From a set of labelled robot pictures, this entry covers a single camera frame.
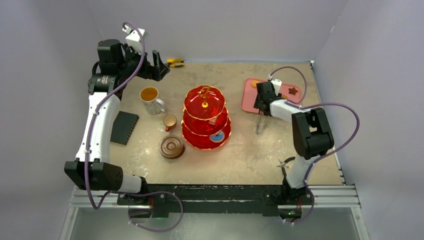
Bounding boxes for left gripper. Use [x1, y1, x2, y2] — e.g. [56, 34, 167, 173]
[118, 43, 169, 81]

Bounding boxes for pink serving tray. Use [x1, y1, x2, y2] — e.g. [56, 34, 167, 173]
[240, 78, 303, 114]

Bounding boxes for black serving tongs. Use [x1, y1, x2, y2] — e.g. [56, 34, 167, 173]
[255, 114, 267, 135]

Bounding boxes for pink layered cake slice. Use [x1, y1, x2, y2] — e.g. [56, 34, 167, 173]
[208, 115, 219, 126]

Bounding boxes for blue frosted donut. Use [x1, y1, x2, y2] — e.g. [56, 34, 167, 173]
[209, 130, 226, 143]

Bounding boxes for red three-tier cake stand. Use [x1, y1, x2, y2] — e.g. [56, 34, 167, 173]
[181, 85, 232, 150]

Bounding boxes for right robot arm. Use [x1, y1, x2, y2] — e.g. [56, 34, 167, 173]
[253, 81, 334, 204]

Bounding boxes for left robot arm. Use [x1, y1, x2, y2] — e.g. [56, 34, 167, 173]
[64, 39, 170, 205]

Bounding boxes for white mug with tea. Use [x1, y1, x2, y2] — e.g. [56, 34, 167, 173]
[139, 86, 166, 115]

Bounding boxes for round orange cookie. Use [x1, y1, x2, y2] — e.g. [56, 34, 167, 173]
[251, 80, 260, 88]

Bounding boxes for brown star cookie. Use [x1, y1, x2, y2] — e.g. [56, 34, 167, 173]
[288, 87, 299, 96]

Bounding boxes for small copper cup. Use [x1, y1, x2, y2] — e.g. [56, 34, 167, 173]
[162, 114, 177, 132]

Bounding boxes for round brown wooden lid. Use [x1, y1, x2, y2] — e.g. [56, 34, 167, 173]
[159, 135, 186, 159]

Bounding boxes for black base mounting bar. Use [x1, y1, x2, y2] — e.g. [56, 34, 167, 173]
[117, 183, 313, 218]

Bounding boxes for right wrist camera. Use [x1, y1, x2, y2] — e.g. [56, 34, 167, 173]
[268, 78, 283, 95]

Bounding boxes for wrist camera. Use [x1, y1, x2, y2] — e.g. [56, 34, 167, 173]
[122, 26, 144, 55]
[268, 78, 283, 95]

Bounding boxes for yellow-handled pliers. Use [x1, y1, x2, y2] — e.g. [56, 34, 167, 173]
[166, 58, 185, 68]

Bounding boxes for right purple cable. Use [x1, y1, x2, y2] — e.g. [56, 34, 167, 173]
[268, 66, 361, 227]

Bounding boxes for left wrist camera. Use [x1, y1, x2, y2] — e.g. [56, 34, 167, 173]
[122, 26, 144, 55]

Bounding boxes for black-handled pliers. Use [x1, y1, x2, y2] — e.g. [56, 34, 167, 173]
[279, 156, 296, 179]

